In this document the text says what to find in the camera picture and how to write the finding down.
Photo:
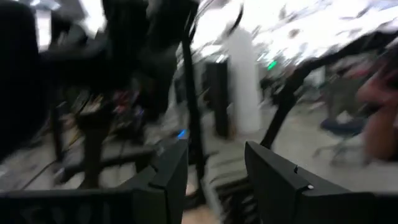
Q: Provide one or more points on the white round pillar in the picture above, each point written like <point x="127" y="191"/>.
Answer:
<point x="244" y="87"/>

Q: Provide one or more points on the black pole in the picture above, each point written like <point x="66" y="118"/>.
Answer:
<point x="286" y="99"/>

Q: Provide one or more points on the blue office chair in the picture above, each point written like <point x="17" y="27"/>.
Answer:
<point x="342" y="127"/>

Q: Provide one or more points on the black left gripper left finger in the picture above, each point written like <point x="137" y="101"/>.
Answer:
<point x="168" y="193"/>

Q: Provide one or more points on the green exit sign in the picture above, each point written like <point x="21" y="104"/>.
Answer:
<point x="272" y="65"/>

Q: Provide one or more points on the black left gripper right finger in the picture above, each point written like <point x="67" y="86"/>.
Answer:
<point x="280" y="193"/>

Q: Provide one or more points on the person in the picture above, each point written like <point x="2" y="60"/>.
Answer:
<point x="379" y="124"/>

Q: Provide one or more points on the black cabinet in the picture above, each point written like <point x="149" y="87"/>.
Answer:
<point x="217" y="99"/>

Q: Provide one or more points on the black aluminium rig frame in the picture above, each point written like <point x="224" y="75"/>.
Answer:
<point x="192" y="109"/>

